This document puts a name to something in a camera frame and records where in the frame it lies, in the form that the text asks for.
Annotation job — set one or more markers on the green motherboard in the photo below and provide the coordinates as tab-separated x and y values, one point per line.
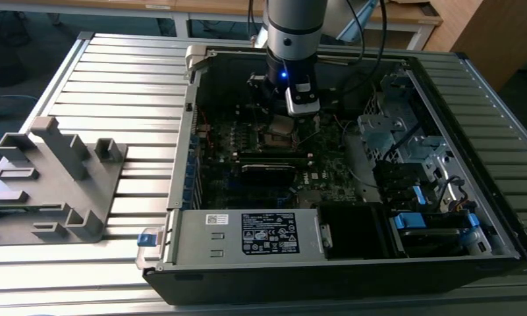
330	164

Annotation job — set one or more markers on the silver CPU plate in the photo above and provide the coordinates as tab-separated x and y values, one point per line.
283	125

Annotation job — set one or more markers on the silver power supply unit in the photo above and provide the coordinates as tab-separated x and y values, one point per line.
201	237

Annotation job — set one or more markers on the metal drive cage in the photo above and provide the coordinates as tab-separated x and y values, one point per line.
378	126

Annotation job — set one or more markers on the green RAM stick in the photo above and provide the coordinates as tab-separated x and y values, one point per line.
25	207

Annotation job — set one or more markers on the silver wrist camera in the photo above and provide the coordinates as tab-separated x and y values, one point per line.
303	105

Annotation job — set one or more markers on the CPU socket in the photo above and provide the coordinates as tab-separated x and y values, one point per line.
273	142

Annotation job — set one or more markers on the blue case latch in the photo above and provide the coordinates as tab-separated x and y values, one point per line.
147	239

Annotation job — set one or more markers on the grey plastic parts rack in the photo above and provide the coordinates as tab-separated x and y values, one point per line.
56	171

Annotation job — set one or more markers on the black RAM slot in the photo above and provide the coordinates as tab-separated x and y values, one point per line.
272	161
272	154

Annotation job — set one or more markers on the black open PC case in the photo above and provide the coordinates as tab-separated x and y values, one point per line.
290	283

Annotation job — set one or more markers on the brown chipset heatsink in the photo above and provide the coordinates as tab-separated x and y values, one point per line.
311	197

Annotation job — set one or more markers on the black graphics card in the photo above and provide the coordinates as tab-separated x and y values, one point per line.
267	177

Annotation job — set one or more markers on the blue drive bay clip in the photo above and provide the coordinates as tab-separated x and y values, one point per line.
418	195

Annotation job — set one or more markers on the black office chair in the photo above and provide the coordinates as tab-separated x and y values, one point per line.
8	75

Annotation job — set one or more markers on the wooden cabinet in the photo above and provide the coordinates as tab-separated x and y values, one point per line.
487	39

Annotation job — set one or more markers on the pale blue teach pendant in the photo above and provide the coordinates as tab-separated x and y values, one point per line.
334	19

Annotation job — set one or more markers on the wooden desk white frame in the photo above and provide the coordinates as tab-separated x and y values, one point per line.
404	19

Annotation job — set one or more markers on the hard disk blue carrier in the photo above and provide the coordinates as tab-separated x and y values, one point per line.
410	220

